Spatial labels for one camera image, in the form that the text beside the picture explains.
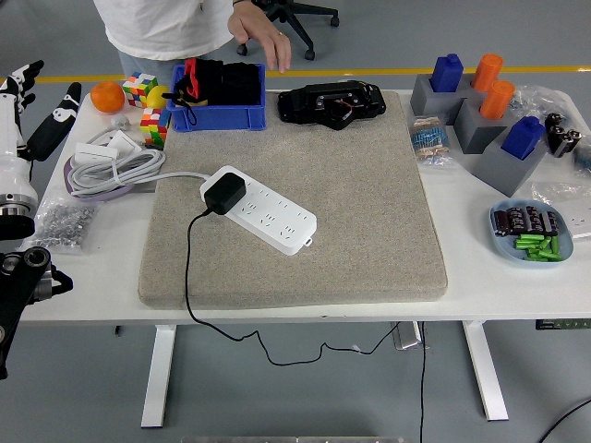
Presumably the person's left hand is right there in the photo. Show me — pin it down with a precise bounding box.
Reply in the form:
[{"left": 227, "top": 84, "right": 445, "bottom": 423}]
[{"left": 226, "top": 3, "right": 293, "bottom": 74}]

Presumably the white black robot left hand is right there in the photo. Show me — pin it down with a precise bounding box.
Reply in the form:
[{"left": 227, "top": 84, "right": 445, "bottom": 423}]
[{"left": 0, "top": 59, "right": 83, "bottom": 200}]

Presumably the black plug adapter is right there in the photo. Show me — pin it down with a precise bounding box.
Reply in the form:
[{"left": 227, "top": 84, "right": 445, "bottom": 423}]
[{"left": 203, "top": 171, "right": 248, "bottom": 217}]

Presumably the white power strip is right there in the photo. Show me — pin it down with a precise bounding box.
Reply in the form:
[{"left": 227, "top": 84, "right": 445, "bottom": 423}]
[{"left": 199, "top": 164, "right": 319, "bottom": 256}]

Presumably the thin black plug cord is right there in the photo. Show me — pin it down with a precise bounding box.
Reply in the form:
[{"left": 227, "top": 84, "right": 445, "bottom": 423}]
[{"left": 184, "top": 210, "right": 405, "bottom": 367}]

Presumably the black office chair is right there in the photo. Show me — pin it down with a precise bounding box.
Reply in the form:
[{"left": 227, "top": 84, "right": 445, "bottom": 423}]
[{"left": 235, "top": 0, "right": 341, "bottom": 61}]

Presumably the black foam stack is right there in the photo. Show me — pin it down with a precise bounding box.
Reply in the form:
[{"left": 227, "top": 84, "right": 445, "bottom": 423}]
[{"left": 220, "top": 61, "right": 260, "bottom": 107}]

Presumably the black red cloth bundle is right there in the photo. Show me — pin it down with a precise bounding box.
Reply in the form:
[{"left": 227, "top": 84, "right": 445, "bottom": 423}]
[{"left": 162, "top": 57, "right": 223, "bottom": 128}]

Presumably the white rectangular box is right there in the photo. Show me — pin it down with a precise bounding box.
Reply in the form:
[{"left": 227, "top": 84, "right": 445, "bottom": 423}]
[{"left": 72, "top": 141, "right": 116, "bottom": 163}]

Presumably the bag of metal screws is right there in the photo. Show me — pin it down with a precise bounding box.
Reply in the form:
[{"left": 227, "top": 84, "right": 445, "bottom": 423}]
[{"left": 22, "top": 196, "right": 99, "bottom": 255}]

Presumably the black machine part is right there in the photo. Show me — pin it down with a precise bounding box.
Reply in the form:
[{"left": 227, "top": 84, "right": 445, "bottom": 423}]
[{"left": 276, "top": 78, "right": 387, "bottom": 131}]

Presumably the person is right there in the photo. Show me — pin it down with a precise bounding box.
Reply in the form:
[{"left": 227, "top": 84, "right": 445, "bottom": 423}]
[{"left": 93, "top": 0, "right": 236, "bottom": 87}]

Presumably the blue plastic bin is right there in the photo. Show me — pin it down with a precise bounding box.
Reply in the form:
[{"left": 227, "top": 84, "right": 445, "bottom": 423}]
[{"left": 164, "top": 63, "right": 267, "bottom": 133}]

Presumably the white square panel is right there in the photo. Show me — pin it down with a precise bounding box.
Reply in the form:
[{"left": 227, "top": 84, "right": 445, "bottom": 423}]
[{"left": 104, "top": 129, "right": 142, "bottom": 156}]

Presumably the orange fruit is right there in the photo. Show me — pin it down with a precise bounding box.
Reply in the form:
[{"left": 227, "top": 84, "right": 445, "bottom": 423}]
[{"left": 89, "top": 81, "right": 126, "bottom": 114}]

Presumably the colourful puzzle cube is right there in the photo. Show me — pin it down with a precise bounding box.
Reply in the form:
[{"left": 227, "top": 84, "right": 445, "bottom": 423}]
[
  {"left": 121, "top": 71, "right": 158, "bottom": 109},
  {"left": 139, "top": 107, "right": 171, "bottom": 150}
]

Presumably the grey holder block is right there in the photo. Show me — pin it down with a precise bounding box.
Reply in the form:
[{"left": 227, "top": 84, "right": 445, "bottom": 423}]
[
  {"left": 409, "top": 72, "right": 468, "bottom": 125},
  {"left": 454, "top": 98, "right": 521, "bottom": 155},
  {"left": 470, "top": 136, "right": 549, "bottom": 198},
  {"left": 459, "top": 76, "right": 490, "bottom": 114}
]

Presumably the blue block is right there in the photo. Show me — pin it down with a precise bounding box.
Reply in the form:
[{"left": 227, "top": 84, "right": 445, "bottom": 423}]
[
  {"left": 428, "top": 53, "right": 464, "bottom": 93},
  {"left": 501, "top": 114, "right": 546, "bottom": 162}
]

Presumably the bag of resistors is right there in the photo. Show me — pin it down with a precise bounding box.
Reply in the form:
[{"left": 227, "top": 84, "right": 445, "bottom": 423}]
[{"left": 408, "top": 113, "right": 458, "bottom": 171}]

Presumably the grey-brown mat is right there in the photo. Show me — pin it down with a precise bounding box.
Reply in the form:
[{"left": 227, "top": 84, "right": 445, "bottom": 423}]
[{"left": 137, "top": 90, "right": 449, "bottom": 311}]

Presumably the orange cylinder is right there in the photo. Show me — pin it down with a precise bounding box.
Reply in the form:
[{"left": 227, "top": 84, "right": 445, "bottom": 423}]
[
  {"left": 478, "top": 79, "right": 515, "bottom": 120},
  {"left": 470, "top": 53, "right": 503, "bottom": 92}
]

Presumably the white table leg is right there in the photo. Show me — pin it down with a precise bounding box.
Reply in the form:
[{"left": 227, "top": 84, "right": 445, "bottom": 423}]
[
  {"left": 140, "top": 324, "right": 177, "bottom": 429},
  {"left": 461, "top": 320, "right": 511, "bottom": 422}
]

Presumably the clear bag of small parts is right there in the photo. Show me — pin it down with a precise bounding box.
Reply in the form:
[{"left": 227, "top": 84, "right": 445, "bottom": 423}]
[{"left": 507, "top": 83, "right": 578, "bottom": 130}]

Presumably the light blue plate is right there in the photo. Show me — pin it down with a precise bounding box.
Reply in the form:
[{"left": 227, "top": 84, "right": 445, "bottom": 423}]
[{"left": 488, "top": 198, "right": 574, "bottom": 269}]

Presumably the clear plastic bag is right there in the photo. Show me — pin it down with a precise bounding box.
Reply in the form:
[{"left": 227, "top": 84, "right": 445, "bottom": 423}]
[{"left": 529, "top": 180, "right": 591, "bottom": 209}]

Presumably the silver metal box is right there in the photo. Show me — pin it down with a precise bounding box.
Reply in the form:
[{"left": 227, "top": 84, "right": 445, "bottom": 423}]
[{"left": 390, "top": 321, "right": 430, "bottom": 351}]

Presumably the bag of blue parts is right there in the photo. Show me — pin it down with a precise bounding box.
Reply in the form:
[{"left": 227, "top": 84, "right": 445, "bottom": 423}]
[{"left": 572, "top": 138, "right": 591, "bottom": 179}]

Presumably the table control panel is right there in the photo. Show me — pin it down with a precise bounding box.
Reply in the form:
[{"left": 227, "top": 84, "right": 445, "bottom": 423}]
[{"left": 535, "top": 317, "right": 591, "bottom": 331}]

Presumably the white power strip cable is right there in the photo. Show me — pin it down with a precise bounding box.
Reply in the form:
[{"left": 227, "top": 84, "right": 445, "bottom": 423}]
[{"left": 67, "top": 125, "right": 210, "bottom": 198}]

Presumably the black hanging cable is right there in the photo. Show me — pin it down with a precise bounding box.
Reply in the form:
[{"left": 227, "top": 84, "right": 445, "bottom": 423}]
[{"left": 417, "top": 321, "right": 427, "bottom": 443}]

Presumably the black floor cable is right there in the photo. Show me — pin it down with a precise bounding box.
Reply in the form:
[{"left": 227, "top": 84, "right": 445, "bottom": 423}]
[{"left": 538, "top": 399, "right": 591, "bottom": 443}]

